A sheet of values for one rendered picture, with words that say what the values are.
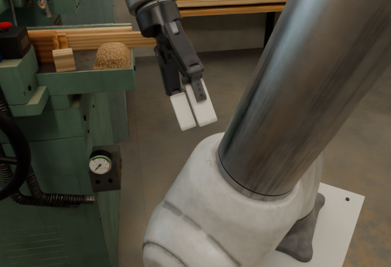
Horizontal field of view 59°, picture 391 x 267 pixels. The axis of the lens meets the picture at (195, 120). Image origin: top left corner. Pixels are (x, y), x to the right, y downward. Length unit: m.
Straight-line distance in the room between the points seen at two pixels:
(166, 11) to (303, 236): 0.47
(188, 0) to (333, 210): 2.36
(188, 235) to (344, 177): 1.69
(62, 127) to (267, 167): 0.70
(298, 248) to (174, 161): 1.40
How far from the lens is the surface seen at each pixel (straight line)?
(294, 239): 0.69
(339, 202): 0.82
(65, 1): 1.17
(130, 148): 2.13
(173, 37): 0.53
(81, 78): 0.89
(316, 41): 0.28
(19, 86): 0.83
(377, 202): 1.97
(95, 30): 1.03
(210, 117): 0.52
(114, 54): 0.90
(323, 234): 0.74
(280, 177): 0.37
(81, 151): 1.01
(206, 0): 2.94
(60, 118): 0.96
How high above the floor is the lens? 1.23
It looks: 32 degrees down
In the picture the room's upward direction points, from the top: straight up
